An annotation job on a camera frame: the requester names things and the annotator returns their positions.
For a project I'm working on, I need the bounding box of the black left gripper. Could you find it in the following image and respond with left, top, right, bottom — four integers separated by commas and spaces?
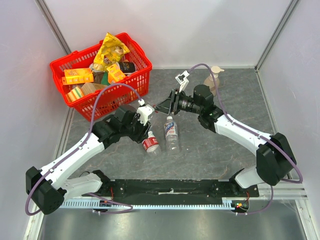
121, 112, 152, 144

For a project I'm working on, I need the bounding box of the clear bottle blue label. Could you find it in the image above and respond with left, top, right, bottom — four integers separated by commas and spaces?
164, 119, 180, 154

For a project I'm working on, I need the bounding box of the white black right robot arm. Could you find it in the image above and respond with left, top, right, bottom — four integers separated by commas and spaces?
155, 84, 297, 197

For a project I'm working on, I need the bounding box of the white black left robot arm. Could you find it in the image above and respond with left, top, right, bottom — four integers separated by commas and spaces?
25, 104, 155, 215

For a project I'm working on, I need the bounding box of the clear bottle red label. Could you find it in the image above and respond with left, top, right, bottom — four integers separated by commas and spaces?
142, 130, 161, 156

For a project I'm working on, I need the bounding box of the beige pump soap bottle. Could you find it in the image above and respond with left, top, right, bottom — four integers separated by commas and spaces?
203, 66, 225, 96

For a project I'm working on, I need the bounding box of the red plastic shopping basket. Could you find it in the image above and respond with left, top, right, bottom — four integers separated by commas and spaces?
49, 32, 153, 123

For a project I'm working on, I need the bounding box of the orange box small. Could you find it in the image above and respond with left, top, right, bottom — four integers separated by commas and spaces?
106, 64, 126, 85

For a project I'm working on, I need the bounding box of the black can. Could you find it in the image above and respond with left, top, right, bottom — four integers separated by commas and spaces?
116, 61, 137, 75

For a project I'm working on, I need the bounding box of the wooden block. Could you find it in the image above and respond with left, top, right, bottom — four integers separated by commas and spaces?
80, 82, 107, 96

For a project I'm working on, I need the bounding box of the striped sponge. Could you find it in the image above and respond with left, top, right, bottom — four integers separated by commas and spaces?
66, 86, 85, 102

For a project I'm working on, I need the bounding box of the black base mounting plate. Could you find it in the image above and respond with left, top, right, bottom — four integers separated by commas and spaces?
97, 179, 260, 206

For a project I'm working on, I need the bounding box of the orange box large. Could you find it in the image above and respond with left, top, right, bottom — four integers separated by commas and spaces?
62, 68, 94, 85

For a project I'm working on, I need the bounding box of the yellow snack bag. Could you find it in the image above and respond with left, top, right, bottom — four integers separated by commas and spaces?
92, 32, 130, 72

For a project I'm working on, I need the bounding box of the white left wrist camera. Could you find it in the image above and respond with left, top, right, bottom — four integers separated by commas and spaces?
136, 99, 155, 126

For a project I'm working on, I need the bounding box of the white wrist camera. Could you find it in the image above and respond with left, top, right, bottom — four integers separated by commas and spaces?
136, 99, 155, 126
175, 70, 190, 93

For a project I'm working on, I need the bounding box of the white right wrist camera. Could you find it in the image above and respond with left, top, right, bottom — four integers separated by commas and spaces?
175, 70, 190, 93

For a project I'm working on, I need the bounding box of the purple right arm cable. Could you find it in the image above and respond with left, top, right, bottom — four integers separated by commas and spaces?
187, 63, 304, 216

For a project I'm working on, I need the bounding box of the white slotted cable duct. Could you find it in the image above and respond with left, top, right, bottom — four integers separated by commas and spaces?
59, 197, 241, 210

